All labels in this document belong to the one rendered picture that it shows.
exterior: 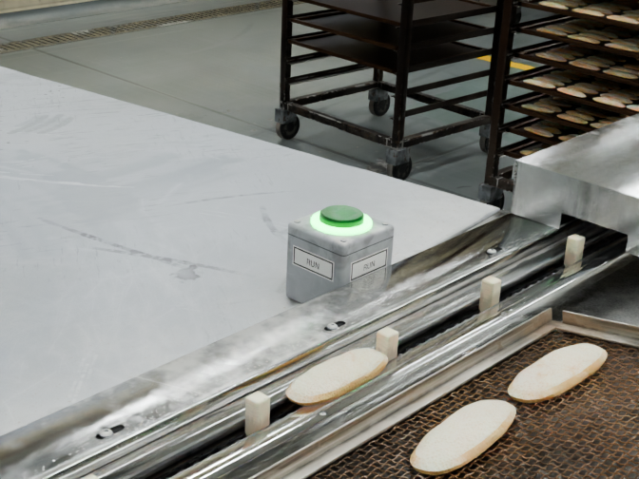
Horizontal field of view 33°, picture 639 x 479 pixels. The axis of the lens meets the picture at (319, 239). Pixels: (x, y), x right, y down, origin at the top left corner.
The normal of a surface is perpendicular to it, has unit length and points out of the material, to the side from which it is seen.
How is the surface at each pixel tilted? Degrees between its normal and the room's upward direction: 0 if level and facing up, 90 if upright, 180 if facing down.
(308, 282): 90
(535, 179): 90
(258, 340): 0
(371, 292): 0
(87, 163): 0
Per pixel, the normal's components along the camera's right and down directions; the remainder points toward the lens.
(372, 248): 0.73, 0.30
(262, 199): 0.04, -0.92
